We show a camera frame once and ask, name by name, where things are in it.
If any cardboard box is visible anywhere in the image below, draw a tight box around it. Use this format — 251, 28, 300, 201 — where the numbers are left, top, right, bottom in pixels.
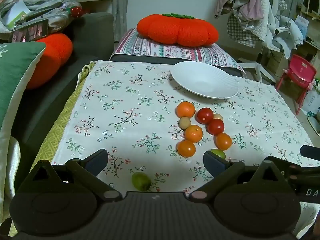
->
260, 47, 290, 78

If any checked cloth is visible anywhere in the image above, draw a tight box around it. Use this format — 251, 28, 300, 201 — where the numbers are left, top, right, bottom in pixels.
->
227, 14, 260, 48

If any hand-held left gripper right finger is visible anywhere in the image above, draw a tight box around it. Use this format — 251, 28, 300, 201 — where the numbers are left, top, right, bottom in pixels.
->
189, 151, 294, 202

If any grey sofa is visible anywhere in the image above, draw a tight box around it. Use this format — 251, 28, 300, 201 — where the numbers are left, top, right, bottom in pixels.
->
10, 12, 115, 165

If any red tomato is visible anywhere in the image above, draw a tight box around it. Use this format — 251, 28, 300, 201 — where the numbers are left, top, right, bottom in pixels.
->
207, 119, 225, 136
197, 107, 214, 125

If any green lime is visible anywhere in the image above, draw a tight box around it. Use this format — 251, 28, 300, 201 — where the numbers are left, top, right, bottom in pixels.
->
209, 149, 226, 160
132, 172, 152, 191

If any grey curtain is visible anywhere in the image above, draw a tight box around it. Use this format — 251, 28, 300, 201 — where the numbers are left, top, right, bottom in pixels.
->
95, 0, 128, 40

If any orange knitted pumpkin cushion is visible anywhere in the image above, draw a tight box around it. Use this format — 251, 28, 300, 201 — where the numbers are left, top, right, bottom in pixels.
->
136, 13, 219, 47

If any wooden bookshelf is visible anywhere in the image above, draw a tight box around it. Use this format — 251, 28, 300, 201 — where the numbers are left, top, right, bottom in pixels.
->
297, 0, 320, 48

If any patterned fabric bag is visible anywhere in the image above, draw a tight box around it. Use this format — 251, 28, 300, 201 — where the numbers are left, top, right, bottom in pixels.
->
25, 1, 83, 34

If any red knitted bolster pillow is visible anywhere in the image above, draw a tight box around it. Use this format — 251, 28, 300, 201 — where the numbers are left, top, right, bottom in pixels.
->
25, 33, 73, 90

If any floral tablecloth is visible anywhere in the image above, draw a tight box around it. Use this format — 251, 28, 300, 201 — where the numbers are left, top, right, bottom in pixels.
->
51, 60, 320, 230

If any green pillow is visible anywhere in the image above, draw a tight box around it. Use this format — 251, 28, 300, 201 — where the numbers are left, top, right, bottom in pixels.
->
0, 42, 47, 230

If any white ribbed plate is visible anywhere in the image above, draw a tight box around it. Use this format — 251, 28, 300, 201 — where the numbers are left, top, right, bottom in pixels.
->
171, 61, 239, 99

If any orange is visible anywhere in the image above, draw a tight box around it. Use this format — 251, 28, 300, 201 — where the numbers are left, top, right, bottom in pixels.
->
176, 101, 196, 119
184, 125, 203, 143
177, 140, 196, 158

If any white quilted blanket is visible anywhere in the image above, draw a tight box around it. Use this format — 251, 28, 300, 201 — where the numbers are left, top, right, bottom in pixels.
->
250, 0, 278, 40

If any striped patterned cushion cover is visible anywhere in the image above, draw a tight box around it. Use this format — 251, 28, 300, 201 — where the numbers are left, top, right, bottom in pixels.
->
114, 28, 245, 72

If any white bag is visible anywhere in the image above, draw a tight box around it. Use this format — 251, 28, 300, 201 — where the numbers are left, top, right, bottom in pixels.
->
299, 85, 320, 117

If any white shelf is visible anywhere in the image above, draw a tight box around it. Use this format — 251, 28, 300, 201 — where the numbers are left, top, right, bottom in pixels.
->
65, 0, 118, 13

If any orange tomato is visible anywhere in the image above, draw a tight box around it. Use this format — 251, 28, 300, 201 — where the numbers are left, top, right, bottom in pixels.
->
215, 133, 233, 151

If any strawberry plush toy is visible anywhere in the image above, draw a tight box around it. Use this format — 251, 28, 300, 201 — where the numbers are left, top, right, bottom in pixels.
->
70, 6, 84, 18

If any light blue jacket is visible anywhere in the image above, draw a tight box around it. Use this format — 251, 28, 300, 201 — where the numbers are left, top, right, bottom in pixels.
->
271, 16, 304, 59

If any red plastic child chair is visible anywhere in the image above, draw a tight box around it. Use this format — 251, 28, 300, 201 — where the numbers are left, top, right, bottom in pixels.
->
276, 54, 317, 115

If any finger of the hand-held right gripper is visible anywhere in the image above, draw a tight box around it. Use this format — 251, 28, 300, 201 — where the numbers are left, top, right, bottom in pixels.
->
300, 145, 320, 161
281, 165, 320, 180

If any person's right forearm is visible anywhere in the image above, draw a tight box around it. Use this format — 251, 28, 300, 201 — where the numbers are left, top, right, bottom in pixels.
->
314, 211, 320, 240

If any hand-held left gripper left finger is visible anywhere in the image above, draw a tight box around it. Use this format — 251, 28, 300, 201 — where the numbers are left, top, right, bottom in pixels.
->
24, 149, 123, 202

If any pink garment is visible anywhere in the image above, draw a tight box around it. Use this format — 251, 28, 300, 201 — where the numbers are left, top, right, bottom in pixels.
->
215, 0, 265, 25

